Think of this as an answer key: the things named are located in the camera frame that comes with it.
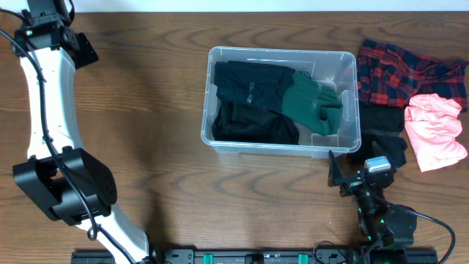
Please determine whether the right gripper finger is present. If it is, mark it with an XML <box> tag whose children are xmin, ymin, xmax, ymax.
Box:
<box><xmin>372</xmin><ymin>142</ymin><xmax>396</xmax><ymax>169</ymax></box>
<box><xmin>328</xmin><ymin>150</ymin><xmax>344</xmax><ymax>187</ymax></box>

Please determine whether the dark green garment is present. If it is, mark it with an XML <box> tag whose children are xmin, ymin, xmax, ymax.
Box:
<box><xmin>281</xmin><ymin>71</ymin><xmax>343</xmax><ymax>136</ymax></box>

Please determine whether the small black garment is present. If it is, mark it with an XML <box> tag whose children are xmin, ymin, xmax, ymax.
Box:
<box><xmin>214</xmin><ymin>61</ymin><xmax>295</xmax><ymax>113</ymax></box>

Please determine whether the large black garment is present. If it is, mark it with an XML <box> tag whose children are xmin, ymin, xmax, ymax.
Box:
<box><xmin>212</xmin><ymin>101</ymin><xmax>300</xmax><ymax>144</ymax></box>

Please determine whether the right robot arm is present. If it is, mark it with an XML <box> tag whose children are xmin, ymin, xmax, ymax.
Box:
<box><xmin>328</xmin><ymin>142</ymin><xmax>417</xmax><ymax>263</ymax></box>

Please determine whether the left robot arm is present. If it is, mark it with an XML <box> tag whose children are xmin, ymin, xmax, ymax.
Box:
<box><xmin>11</xmin><ymin>0</ymin><xmax>157</xmax><ymax>263</ymax></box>

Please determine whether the black garment right side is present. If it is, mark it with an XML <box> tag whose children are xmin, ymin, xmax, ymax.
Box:
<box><xmin>347</xmin><ymin>103</ymin><xmax>407</xmax><ymax>167</ymax></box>

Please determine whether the pink folded garment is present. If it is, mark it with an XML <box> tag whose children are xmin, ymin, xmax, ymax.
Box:
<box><xmin>405</xmin><ymin>94</ymin><xmax>468</xmax><ymax>172</ymax></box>

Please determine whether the red plaid flannel shirt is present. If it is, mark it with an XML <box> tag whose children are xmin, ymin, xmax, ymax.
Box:
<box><xmin>356</xmin><ymin>39</ymin><xmax>468</xmax><ymax>112</ymax></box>

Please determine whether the clear plastic storage bin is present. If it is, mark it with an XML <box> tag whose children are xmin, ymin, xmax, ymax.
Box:
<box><xmin>201</xmin><ymin>46</ymin><xmax>361</xmax><ymax>158</ymax></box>

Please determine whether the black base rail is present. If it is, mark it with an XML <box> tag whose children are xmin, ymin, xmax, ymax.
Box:
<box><xmin>71</xmin><ymin>247</ymin><xmax>439</xmax><ymax>264</ymax></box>

